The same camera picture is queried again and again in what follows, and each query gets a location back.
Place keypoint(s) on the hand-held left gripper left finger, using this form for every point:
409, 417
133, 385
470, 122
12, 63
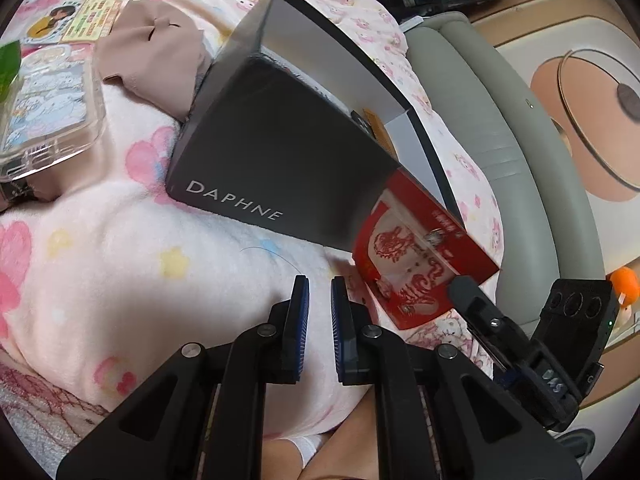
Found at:
300, 320

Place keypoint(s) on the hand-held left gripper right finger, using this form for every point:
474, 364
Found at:
337, 330

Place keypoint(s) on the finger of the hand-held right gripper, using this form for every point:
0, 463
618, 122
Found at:
477, 307

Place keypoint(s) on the red envelope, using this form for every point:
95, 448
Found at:
400, 250

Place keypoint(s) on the black cardboard box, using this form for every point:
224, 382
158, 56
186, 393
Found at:
280, 160

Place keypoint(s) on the wooden comb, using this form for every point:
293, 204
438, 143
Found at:
378, 132

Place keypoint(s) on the beige cloth pouch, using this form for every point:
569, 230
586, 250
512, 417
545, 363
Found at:
155, 50

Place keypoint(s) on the black small box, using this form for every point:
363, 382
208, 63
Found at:
15, 192

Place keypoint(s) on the clear printed phone case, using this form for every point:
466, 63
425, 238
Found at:
45, 110

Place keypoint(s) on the cartoon figure card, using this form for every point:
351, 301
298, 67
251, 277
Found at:
75, 20

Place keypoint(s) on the green yellow snack packet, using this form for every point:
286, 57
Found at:
7, 60

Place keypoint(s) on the orange toy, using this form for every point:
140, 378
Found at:
625, 285

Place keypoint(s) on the person's leg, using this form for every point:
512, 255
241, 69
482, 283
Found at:
345, 445

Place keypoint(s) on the grey padded headboard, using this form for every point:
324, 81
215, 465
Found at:
500, 135

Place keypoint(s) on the pink printed blanket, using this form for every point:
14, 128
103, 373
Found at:
125, 260

